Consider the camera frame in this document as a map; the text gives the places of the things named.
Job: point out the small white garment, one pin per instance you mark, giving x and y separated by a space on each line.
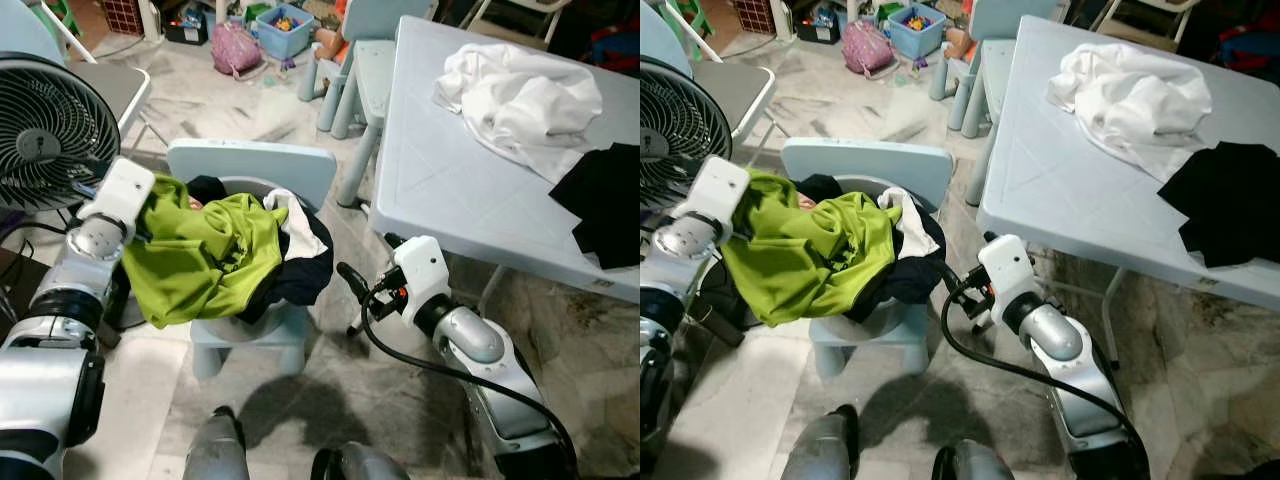
295 225
910 222

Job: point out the light blue plastic table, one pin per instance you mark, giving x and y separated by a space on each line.
1060 190
450 190

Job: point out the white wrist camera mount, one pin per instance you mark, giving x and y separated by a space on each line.
1008 265
715 190
425 270
120 190

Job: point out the light blue plastic chair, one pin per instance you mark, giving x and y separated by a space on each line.
375 70
865 160
995 70
250 160

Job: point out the grey robot left leg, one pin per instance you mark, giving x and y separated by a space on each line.
215 450
820 450

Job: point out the lime green garment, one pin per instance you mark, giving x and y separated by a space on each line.
800 260
200 260

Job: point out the small black storage box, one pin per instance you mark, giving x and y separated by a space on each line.
817 25
187 27

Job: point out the pink fabric bag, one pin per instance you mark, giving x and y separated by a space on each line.
237 52
867 50

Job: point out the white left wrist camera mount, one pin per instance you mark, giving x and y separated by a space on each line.
120 190
715 190

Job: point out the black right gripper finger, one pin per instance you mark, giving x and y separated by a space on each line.
357 281
956 279

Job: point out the grey white folding chair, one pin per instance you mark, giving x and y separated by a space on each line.
110 90
735 90

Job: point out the grey robot right leg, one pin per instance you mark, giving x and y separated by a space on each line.
365 465
975 463

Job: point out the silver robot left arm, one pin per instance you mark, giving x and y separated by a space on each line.
40 380
655 340

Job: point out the white crumpled shirt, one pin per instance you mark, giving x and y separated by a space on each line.
1130 100
520 100

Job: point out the red mesh crate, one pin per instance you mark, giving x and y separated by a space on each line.
122 15
755 15

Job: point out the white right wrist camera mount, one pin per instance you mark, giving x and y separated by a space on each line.
1008 265
425 270

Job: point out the grey robot leg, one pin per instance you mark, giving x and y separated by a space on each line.
365 465
215 450
975 463
820 450

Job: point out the blue plastic storage bin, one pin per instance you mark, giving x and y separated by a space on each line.
285 35
917 35

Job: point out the black standing fan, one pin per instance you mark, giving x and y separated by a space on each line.
50 130
680 130

